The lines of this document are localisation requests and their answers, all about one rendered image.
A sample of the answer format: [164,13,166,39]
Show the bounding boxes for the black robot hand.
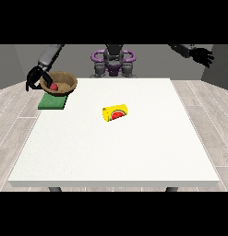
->
[25,65,54,92]
[188,46,215,69]

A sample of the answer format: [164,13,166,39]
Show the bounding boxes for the brown wooden bowl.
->
[40,70,78,97]

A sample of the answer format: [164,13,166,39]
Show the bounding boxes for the green square pad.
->
[37,92,69,111]

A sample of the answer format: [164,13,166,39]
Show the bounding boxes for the yellow cup with melon print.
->
[102,103,129,123]

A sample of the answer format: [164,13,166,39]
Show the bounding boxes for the grey robot trunk purple rings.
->
[89,44,138,79]

